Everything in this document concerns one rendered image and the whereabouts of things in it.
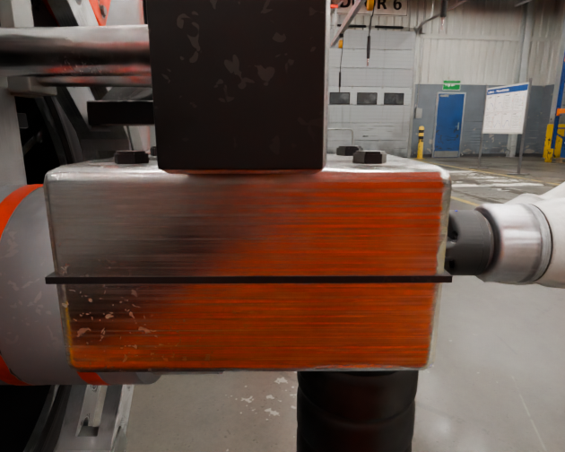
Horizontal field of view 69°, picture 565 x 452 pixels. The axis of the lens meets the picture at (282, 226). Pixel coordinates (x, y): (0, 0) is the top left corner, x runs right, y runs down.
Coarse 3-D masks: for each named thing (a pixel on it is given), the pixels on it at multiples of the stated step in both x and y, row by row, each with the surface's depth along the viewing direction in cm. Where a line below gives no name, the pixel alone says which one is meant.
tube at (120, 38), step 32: (0, 32) 22; (32, 32) 22; (64, 32) 22; (96, 32) 22; (128, 32) 22; (0, 64) 23; (32, 64) 23; (64, 64) 22; (96, 64) 22; (128, 64) 22
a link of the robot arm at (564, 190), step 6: (558, 186) 63; (564, 186) 61; (552, 192) 61; (558, 192) 61; (564, 192) 60; (516, 198) 62; (522, 198) 60; (528, 198) 60; (534, 198) 59; (540, 198) 59; (546, 198) 59; (504, 282) 60; (510, 282) 58; (516, 282) 57; (522, 282) 56; (528, 282) 55
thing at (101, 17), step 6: (42, 0) 39; (90, 0) 39; (96, 0) 41; (102, 0) 42; (108, 0) 44; (48, 6) 40; (96, 6) 41; (102, 6) 42; (108, 6) 44; (96, 12) 41; (102, 12) 42; (108, 12) 44; (54, 18) 41; (96, 18) 41; (102, 18) 42; (102, 24) 42
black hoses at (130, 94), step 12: (108, 96) 33; (120, 96) 33; (132, 96) 34; (144, 96) 34; (96, 108) 33; (108, 108) 33; (120, 108) 33; (132, 108) 33; (144, 108) 33; (24, 120) 33; (96, 120) 33; (108, 120) 33; (120, 120) 33; (132, 120) 33; (144, 120) 33
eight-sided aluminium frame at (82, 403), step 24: (48, 0) 35; (72, 0) 36; (48, 24) 40; (72, 24) 37; (96, 24) 41; (72, 96) 44; (96, 96) 44; (72, 120) 47; (96, 144) 50; (120, 144) 50; (72, 408) 46; (120, 408) 47; (72, 432) 45; (96, 432) 46; (120, 432) 46
